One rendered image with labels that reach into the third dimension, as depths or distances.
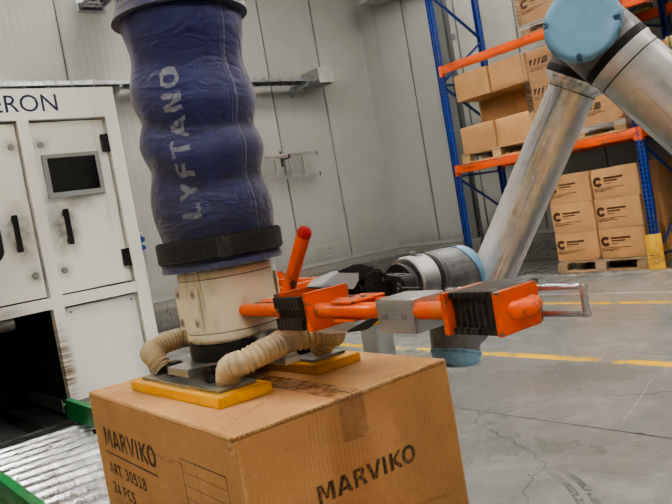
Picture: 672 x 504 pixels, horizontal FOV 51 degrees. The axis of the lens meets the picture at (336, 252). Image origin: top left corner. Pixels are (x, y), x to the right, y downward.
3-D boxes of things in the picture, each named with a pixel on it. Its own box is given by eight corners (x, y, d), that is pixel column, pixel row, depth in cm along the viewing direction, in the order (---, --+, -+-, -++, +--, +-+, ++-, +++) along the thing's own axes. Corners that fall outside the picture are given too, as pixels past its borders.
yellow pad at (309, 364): (218, 364, 145) (214, 341, 144) (259, 352, 151) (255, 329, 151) (318, 377, 118) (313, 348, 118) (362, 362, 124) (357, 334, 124)
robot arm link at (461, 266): (491, 296, 129) (486, 242, 128) (445, 310, 121) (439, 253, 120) (452, 292, 136) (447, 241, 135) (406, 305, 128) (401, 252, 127)
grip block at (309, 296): (274, 332, 109) (268, 295, 108) (324, 318, 115) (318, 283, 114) (306, 334, 102) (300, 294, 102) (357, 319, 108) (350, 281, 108)
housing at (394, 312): (377, 333, 92) (372, 300, 92) (413, 322, 97) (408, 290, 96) (415, 335, 87) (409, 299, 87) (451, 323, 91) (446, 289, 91)
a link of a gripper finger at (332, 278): (290, 288, 111) (336, 292, 116) (312, 288, 106) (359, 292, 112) (291, 268, 111) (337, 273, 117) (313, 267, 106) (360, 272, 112)
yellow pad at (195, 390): (131, 391, 133) (126, 365, 132) (179, 376, 139) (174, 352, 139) (220, 411, 106) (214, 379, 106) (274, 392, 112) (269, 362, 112)
